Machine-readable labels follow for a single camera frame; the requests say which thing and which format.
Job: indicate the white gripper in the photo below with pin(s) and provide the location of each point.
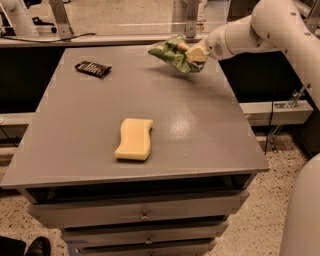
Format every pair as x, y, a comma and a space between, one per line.
215, 46

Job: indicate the green jalapeno chip bag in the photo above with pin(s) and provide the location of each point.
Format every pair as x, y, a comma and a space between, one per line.
168, 52

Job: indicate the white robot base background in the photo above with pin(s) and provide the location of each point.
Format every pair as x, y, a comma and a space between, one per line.
19, 18

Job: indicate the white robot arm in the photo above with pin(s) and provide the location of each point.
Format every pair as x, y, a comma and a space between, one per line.
276, 27

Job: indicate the dark rxbar chocolate bar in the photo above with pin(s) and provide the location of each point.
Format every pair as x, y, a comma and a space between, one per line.
93, 69

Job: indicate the yellow sponge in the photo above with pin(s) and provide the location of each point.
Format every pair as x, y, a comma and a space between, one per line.
135, 141

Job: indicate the grey drawer cabinet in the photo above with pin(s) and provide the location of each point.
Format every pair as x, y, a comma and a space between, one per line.
200, 139

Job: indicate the middle drawer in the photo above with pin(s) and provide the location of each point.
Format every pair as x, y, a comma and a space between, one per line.
146, 233

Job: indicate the drawer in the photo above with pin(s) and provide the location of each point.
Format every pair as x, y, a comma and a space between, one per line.
146, 233
140, 209
200, 246

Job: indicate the top drawer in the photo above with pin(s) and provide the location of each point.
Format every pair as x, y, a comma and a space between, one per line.
140, 209

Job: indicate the bottom drawer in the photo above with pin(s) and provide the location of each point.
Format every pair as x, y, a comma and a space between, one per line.
200, 246

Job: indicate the black shoe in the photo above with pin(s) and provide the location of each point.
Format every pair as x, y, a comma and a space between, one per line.
39, 247

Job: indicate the metal rail post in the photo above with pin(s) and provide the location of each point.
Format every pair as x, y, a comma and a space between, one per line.
191, 17

